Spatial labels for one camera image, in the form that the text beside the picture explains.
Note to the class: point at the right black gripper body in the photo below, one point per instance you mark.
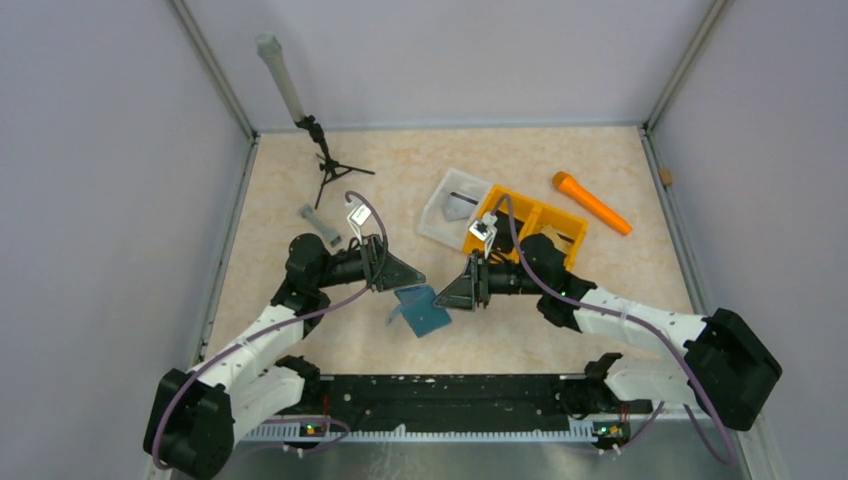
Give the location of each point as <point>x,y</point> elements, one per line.
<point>502,279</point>

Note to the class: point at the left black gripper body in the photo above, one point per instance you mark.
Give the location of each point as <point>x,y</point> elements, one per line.
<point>359,264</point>

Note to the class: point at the blue card holder wallet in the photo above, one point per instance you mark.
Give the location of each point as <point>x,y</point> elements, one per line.
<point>416,307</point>

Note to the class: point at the gold credit card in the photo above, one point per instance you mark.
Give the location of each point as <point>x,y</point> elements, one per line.
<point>560,243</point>

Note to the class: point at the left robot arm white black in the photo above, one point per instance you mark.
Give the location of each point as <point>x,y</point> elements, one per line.
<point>199,415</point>

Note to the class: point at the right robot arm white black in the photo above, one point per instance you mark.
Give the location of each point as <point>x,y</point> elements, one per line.
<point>715,362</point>

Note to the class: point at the black block in bin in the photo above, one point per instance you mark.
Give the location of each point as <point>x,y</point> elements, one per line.
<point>503,242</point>

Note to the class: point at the yellow two-compartment bin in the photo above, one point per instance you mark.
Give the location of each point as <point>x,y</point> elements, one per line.
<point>530,216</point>

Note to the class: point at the grey dumbbell-shaped part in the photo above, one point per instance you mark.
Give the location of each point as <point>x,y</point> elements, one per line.
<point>330,234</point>

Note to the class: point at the black mini tripod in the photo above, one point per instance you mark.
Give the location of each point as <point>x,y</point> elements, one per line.
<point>331,168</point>

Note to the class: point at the grey tube on tripod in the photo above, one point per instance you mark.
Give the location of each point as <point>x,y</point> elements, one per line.
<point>270,52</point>

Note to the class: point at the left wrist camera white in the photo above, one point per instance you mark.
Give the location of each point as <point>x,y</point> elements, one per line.
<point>357,215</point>

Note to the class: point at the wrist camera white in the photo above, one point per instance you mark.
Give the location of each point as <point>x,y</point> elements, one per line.
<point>357,215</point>
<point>485,230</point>

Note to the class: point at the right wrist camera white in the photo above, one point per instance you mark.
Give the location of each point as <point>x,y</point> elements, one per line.
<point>485,230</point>

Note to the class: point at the orange plastic cone handle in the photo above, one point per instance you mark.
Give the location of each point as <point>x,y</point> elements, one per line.
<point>567,185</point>

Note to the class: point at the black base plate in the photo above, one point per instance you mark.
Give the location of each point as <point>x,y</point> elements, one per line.
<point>497,403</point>

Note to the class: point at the small brown wall knob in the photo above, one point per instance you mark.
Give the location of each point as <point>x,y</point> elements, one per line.
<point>665,177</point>

